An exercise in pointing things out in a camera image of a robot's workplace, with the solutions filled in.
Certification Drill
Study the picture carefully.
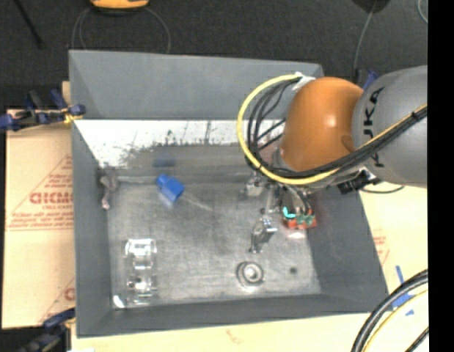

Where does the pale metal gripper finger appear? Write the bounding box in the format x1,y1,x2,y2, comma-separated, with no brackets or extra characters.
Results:
244,176,268,198
247,216,279,254

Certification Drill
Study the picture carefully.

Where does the brown cardboard board red print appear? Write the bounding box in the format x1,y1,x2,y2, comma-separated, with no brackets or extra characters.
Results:
1,81,428,330

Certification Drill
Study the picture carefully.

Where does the grey metal bin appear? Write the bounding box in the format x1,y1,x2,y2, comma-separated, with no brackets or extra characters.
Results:
67,49,391,339

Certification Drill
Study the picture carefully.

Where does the clear glass thing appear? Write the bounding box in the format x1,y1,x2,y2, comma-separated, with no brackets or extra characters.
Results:
122,237,159,307

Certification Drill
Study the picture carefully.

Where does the round clear glass ring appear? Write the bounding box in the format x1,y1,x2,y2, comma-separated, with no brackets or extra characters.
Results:
235,260,266,289

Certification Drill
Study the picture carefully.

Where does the black cylinder on white bracket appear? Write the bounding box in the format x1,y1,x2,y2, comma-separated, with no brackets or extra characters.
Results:
337,169,378,195

